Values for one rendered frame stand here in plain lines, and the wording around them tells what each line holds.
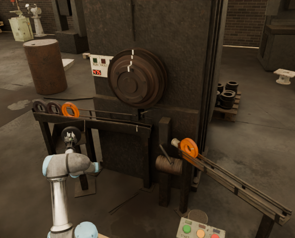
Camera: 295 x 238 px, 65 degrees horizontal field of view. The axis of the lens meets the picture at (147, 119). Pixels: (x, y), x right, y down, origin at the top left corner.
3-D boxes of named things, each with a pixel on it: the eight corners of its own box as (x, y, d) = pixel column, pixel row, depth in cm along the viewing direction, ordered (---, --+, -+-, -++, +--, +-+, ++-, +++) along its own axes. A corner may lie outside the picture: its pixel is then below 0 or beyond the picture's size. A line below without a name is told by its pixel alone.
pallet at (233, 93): (156, 108, 375) (156, 82, 352) (172, 89, 438) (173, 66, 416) (234, 122, 332) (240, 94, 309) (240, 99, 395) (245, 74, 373)
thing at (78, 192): (70, 183, 239) (54, 123, 202) (96, 178, 244) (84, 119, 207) (68, 199, 222) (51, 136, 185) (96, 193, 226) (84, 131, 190)
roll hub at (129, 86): (117, 97, 185) (113, 62, 171) (150, 102, 176) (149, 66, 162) (113, 100, 181) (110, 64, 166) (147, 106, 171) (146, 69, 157)
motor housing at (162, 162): (159, 195, 223) (160, 150, 196) (182, 201, 216) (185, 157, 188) (155, 206, 213) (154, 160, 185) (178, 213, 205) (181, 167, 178)
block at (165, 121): (162, 139, 206) (162, 115, 194) (171, 140, 203) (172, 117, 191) (158, 146, 197) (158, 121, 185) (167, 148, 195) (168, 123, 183)
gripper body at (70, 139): (74, 134, 178) (74, 146, 170) (76, 141, 184) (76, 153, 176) (63, 135, 176) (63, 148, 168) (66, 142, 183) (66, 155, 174)
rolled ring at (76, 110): (58, 105, 224) (60, 103, 227) (66, 121, 231) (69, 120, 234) (71, 102, 215) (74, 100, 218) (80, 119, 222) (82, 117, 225)
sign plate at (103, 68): (93, 74, 207) (90, 54, 198) (119, 78, 198) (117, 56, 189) (92, 75, 205) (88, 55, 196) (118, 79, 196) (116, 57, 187)
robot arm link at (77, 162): (87, 149, 134) (98, 159, 180) (67, 151, 132) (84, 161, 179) (88, 169, 130) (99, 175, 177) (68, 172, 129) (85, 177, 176)
